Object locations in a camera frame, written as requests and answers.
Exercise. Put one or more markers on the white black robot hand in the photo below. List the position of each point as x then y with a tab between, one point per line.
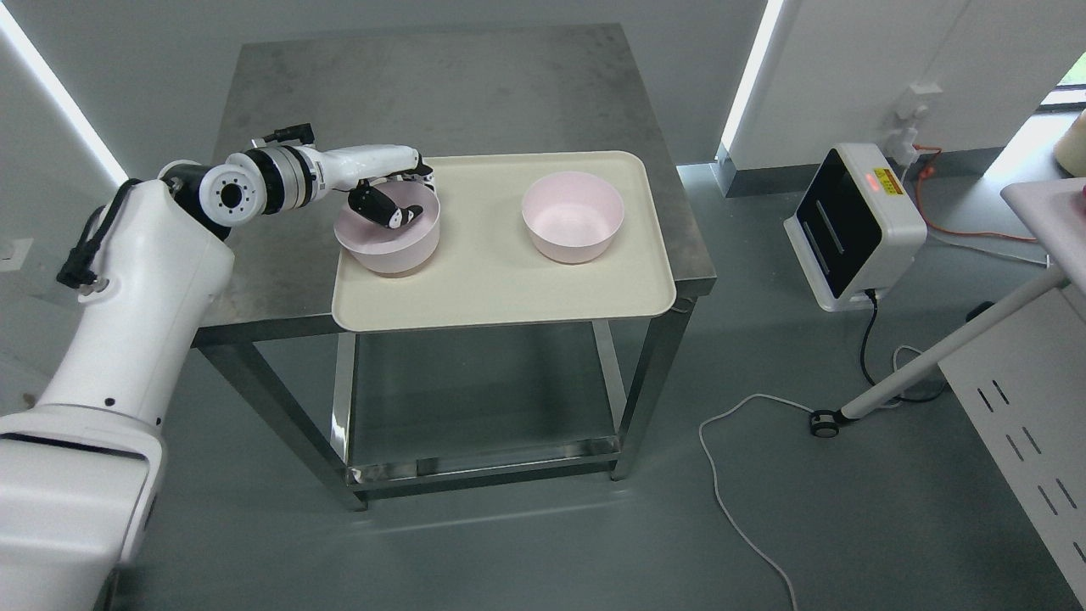
381	163

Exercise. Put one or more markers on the pink bowl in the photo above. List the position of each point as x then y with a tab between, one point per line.
391	251
572	216

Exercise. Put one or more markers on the cream plastic tray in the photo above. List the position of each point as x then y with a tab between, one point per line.
486	271

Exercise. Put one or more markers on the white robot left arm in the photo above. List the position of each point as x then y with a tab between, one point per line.
82	469

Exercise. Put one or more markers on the stainless steel table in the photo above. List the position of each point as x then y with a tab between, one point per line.
538	89

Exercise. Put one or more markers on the white black box device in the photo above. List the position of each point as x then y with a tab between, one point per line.
856	230

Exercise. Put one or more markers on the white perforated cabinet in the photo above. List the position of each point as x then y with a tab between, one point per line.
1022	385

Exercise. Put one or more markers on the white rolling table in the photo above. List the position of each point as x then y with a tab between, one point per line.
1052	211

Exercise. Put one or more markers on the white wall socket plug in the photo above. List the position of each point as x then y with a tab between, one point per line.
911	109

